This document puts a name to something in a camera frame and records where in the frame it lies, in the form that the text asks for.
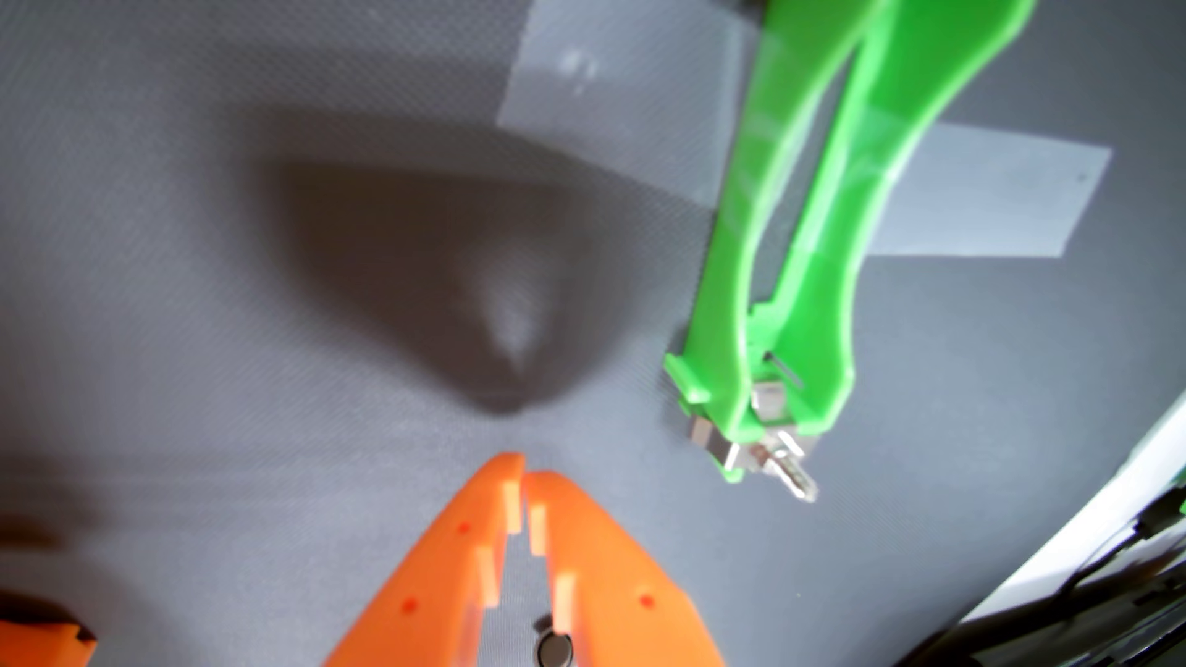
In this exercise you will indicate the clear adhesive tape strip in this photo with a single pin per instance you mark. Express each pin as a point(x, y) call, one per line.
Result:
point(991, 194)
point(630, 93)

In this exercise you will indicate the dark grey fabric mat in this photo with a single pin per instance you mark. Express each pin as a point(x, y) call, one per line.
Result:
point(232, 324)

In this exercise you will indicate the green battery holder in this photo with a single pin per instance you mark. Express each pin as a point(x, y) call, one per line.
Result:
point(732, 324)

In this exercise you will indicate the black electronic device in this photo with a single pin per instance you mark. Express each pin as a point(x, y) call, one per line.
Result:
point(1093, 630)

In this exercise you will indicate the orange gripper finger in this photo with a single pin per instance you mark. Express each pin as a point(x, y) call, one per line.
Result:
point(616, 598)
point(440, 579)

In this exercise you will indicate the orange robot base part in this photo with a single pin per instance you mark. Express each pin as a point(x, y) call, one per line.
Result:
point(42, 644)

